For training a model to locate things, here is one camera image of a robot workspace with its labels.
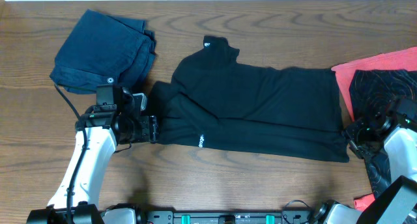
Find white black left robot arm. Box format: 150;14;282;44
27;113;157;224

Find folded navy blue shorts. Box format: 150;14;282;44
50;10;156;94

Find black t-shirt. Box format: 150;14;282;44
147;36;349;163

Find black swirl patterned garment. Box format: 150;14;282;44
349;70;416;197

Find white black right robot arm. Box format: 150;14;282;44
343;115;416;223

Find red cloth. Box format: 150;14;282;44
332;48;416;200

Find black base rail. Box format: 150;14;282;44
104;203;323;224

